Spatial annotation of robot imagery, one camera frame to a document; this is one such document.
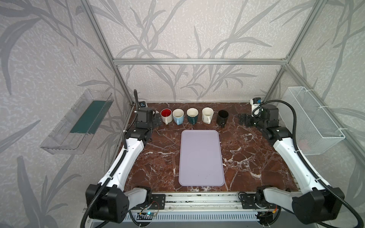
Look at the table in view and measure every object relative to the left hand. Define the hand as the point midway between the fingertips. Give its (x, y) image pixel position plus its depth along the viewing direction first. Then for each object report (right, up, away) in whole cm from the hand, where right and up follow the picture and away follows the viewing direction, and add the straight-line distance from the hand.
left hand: (151, 112), depth 81 cm
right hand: (+54, +2, -1) cm, 55 cm away
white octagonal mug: (+34, 0, +22) cm, 40 cm away
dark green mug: (+24, 0, +22) cm, 32 cm away
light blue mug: (+13, -2, +20) cm, 24 cm away
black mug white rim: (+45, -3, +20) cm, 50 cm away
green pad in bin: (-23, -3, -16) cm, 28 cm away
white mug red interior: (+4, -2, +26) cm, 27 cm away
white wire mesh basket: (+77, -8, -20) cm, 80 cm away
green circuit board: (+1, -51, -10) cm, 52 cm away
